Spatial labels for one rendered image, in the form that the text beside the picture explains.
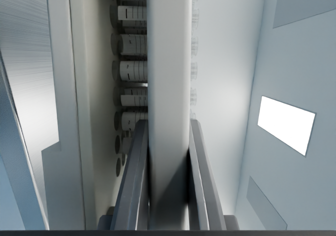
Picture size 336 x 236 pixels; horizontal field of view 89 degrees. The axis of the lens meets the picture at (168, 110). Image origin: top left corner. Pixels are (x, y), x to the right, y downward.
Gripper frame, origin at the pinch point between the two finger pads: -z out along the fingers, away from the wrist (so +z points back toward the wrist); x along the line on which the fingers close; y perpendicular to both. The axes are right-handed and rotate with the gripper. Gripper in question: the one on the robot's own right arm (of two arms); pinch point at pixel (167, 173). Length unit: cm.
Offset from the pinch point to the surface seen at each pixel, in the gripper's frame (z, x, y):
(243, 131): -262, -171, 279
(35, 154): -9.5, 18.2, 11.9
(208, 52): -331, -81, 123
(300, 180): -114, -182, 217
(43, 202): -5.9, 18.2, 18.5
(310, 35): -224, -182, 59
